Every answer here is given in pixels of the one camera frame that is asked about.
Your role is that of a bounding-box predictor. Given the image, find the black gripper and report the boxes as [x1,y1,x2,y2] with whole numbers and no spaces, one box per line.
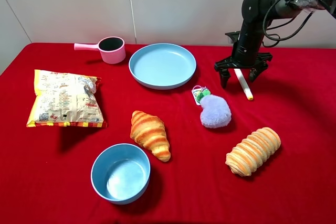
[214,26,272,89]

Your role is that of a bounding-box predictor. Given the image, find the white marker with yellow cap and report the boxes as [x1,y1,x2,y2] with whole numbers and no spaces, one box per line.
[234,69,254,101]

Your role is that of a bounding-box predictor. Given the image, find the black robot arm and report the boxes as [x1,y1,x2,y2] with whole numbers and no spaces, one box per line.
[214,0,335,88]

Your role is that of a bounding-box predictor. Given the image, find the blue plate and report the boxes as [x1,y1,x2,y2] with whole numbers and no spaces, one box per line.
[129,43,197,90]

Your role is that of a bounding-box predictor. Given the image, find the striped bread roll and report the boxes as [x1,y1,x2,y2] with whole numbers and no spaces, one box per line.
[225,127,281,177]

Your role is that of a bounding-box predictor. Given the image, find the striped croissant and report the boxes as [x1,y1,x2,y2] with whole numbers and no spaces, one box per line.
[130,110,171,162]

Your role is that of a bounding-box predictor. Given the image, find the blue bowl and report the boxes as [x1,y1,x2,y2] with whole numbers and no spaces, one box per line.
[91,143,151,205]

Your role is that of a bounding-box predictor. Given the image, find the yellow snack bag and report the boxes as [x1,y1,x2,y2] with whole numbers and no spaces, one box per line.
[26,69,107,128]

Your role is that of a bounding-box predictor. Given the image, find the red tablecloth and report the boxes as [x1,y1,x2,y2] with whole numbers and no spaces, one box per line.
[1,44,335,223]

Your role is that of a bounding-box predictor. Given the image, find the purple plush keychain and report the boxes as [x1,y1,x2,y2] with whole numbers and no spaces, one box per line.
[192,86,232,129]

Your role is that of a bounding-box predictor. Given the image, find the pink saucepan with handle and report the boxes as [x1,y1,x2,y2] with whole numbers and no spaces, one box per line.
[74,37,126,64]

